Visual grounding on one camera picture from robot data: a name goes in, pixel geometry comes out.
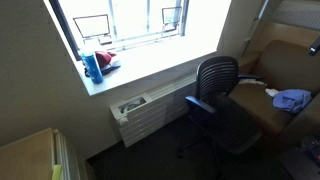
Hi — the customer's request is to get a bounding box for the white wall radiator unit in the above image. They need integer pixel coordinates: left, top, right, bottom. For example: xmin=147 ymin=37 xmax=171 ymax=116
xmin=110 ymin=73 xmax=196 ymax=147

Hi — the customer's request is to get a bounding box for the blue fabric shirt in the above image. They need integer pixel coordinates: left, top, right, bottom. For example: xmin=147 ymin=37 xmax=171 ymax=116
xmin=273 ymin=89 xmax=312 ymax=114

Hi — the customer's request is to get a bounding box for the white strip cloth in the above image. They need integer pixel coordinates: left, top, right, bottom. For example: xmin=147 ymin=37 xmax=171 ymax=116
xmin=238 ymin=79 xmax=267 ymax=87

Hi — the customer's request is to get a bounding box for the blue water bottle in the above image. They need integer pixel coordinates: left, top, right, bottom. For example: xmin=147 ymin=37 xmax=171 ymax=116
xmin=81 ymin=46 xmax=103 ymax=84

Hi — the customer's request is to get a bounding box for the brown leather couch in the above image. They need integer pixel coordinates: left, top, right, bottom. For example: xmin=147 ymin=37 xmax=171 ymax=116
xmin=230 ymin=23 xmax=320 ymax=144

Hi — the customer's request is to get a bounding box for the light wood drawer cabinet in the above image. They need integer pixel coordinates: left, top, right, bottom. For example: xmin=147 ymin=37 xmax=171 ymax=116
xmin=0 ymin=127 xmax=88 ymax=180

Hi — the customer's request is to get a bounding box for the red cap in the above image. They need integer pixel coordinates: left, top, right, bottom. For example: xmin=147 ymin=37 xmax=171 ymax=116
xmin=95 ymin=51 xmax=115 ymax=68

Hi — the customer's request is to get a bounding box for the white cloth on couch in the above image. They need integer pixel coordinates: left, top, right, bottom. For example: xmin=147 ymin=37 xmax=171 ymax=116
xmin=265 ymin=88 xmax=279 ymax=97

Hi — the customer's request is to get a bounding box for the black office chair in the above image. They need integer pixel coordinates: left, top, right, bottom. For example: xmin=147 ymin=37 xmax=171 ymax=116
xmin=176 ymin=56 xmax=262 ymax=180

